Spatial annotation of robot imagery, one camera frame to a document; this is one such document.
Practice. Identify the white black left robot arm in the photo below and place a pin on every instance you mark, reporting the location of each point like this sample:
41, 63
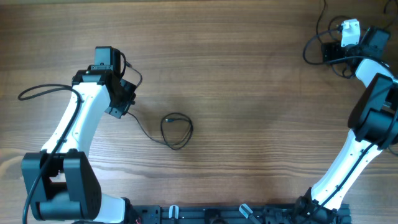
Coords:
60, 182

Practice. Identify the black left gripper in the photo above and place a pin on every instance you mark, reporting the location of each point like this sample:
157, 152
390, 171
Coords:
130, 89

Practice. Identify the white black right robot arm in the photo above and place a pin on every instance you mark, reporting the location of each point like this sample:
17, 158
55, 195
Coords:
372, 123

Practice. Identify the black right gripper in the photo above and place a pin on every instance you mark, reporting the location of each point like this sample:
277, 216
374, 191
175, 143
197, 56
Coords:
329, 51

